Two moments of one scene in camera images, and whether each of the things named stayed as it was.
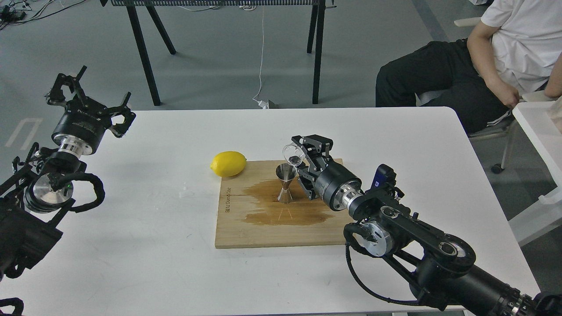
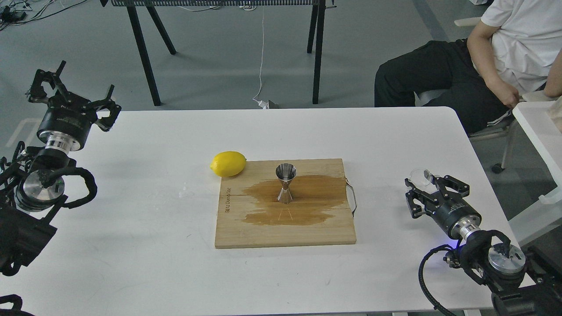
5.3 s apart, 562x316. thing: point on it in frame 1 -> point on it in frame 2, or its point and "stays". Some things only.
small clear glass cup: (293, 155) -> (420, 177)
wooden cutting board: (249, 214) stays
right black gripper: (337, 185) -> (454, 214)
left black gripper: (80, 127) -> (68, 117)
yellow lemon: (228, 163) stays
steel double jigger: (286, 172) stays
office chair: (422, 97) stays
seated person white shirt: (516, 48) stays
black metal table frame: (315, 17) stays
